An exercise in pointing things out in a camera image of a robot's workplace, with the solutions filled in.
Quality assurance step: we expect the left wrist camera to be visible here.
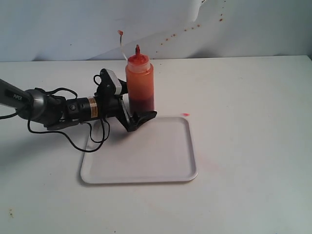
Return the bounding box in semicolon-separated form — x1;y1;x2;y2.
93;68;122;97

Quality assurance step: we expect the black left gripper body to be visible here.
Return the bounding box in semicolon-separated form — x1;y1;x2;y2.
65;96;137;132

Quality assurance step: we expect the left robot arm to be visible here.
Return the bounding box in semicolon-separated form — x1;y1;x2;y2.
0;75;157;132

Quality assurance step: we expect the white rectangular tray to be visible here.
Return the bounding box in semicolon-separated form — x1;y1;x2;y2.
80;116;198;184

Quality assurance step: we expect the left black cable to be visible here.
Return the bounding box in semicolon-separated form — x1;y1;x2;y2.
0;74;110;153

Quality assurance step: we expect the red sauce squeeze bottle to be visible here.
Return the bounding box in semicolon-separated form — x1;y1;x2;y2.
118;30;155;114

